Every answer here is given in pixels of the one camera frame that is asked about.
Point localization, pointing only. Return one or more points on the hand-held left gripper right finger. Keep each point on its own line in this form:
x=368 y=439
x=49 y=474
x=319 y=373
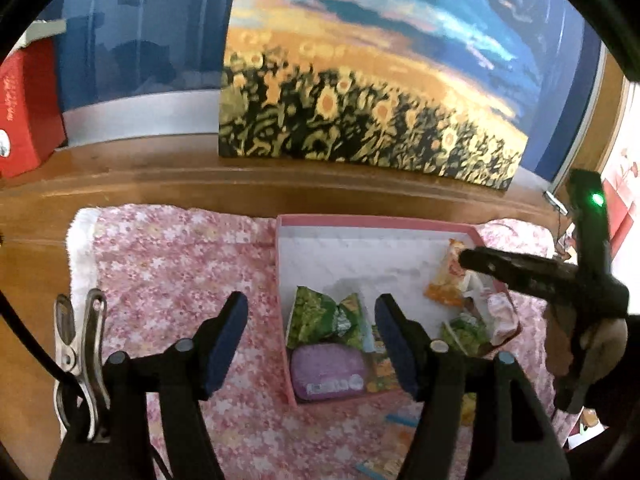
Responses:
x=392 y=350

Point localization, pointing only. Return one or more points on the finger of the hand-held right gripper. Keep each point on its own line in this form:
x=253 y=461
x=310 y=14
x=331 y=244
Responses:
x=520 y=272

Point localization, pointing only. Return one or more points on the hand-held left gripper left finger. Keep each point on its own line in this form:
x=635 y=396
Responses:
x=227 y=345

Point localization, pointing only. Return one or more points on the orange yellow snack packet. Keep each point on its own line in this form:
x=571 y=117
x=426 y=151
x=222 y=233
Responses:
x=382 y=370

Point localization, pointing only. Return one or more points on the large pink bread bag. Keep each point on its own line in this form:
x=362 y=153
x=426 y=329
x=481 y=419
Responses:
x=500 y=310

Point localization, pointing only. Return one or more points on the colourful yellow candy packet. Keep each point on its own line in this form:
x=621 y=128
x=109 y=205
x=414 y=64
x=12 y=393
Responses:
x=355 y=325

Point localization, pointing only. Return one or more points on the purple snack packet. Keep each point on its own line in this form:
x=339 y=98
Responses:
x=327 y=372

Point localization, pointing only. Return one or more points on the large orange noodle packet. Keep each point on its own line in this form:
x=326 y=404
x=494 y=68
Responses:
x=445 y=280

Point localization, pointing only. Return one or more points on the green snack packet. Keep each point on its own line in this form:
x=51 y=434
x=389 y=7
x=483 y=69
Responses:
x=467 y=335
x=312 y=315

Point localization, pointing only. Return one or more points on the pink shallow tray box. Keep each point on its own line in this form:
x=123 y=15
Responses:
x=360 y=260

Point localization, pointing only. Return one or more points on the person's right hand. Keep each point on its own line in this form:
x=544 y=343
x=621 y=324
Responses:
x=607 y=347

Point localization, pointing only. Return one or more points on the floral pink white curtain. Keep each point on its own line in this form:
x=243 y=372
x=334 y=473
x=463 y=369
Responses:
x=622 y=195

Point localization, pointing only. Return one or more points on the small grey device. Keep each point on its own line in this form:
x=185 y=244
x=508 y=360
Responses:
x=555 y=199

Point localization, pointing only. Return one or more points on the pink floral blanket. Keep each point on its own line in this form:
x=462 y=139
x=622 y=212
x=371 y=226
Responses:
x=175 y=270

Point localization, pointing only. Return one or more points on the metal spring clip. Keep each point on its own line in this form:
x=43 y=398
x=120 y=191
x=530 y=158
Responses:
x=82 y=350

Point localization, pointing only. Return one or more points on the wooden window platform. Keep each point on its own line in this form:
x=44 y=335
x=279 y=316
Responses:
x=150 y=185

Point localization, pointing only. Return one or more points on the sunflower field painting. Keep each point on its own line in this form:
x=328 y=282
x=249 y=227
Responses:
x=360 y=85

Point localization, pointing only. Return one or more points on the blue tinted window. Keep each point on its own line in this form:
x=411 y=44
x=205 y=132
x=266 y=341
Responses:
x=125 y=60

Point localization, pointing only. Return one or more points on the red box with white lid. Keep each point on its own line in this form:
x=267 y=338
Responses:
x=30 y=110

